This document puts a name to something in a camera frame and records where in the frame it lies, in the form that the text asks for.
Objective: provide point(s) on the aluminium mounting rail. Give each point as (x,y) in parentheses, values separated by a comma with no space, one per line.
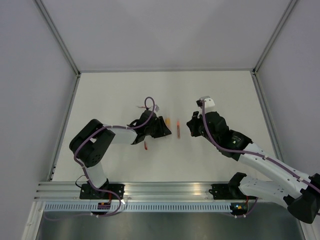
(132,191)

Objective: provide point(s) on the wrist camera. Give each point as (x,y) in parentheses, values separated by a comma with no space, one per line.
(205,102)
(156,108)

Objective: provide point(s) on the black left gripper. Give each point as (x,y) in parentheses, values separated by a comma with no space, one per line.
(163,130)

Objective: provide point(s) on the yellow marker cap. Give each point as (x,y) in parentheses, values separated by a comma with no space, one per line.
(168,121)

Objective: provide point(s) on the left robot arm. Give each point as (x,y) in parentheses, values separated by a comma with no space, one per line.
(91,143)

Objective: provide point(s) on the left aluminium frame post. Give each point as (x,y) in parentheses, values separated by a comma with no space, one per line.
(57,36)

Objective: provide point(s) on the right aluminium frame post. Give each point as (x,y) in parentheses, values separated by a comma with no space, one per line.
(275,34)

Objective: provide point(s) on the wooden orange highlighter pencil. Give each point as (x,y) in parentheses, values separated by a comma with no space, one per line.
(178,129)

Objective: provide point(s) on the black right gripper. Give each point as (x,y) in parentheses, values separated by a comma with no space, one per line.
(193,123)

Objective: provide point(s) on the white slotted cable duct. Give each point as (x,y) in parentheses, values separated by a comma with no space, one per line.
(176,207)

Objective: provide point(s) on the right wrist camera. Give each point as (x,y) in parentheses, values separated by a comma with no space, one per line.
(205,102)

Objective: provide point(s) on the aluminium frame post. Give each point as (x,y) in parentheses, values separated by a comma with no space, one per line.
(275,34)
(57,36)

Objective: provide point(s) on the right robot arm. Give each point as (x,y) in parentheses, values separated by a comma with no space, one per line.
(294,190)

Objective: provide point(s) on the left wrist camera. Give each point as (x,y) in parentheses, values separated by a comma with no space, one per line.
(156,108)

